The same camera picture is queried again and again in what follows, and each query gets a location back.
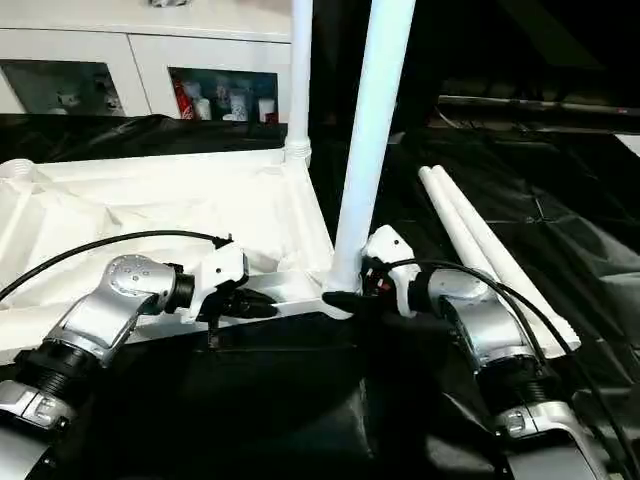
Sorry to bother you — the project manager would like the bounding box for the white cabinet with glass doors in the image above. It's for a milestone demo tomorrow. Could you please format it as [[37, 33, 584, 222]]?
[[0, 7, 295, 122]]

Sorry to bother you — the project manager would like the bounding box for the white flat board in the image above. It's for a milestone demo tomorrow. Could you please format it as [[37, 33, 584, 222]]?
[[616, 131, 640, 157]]

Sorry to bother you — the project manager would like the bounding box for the red bottle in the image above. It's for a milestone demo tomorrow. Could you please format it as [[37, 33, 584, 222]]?
[[173, 82, 195, 122]]

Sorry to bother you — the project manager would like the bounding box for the black plastic mat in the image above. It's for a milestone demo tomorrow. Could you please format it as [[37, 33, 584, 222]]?
[[0, 112, 640, 480]]

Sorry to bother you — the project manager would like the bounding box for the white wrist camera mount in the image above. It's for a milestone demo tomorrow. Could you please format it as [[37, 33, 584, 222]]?
[[178, 241, 251, 326], [360, 224, 425, 320]]

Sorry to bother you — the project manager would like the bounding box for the white plastic table top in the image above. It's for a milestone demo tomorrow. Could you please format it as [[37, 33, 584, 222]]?
[[0, 143, 362, 367]]

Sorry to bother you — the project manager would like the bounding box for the dark metal rail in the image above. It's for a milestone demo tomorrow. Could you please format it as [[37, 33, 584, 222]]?
[[438, 94, 640, 119]]

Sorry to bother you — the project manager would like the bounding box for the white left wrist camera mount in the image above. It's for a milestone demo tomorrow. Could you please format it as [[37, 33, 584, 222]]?
[[178, 241, 251, 326]]

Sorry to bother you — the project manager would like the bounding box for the white plastic table leg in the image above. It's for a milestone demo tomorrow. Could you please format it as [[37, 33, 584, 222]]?
[[323, 0, 418, 294], [430, 165, 582, 352], [283, 0, 315, 167], [418, 167, 569, 360]]

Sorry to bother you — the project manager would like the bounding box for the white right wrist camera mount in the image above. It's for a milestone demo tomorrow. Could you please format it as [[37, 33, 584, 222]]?
[[360, 224, 425, 320]]

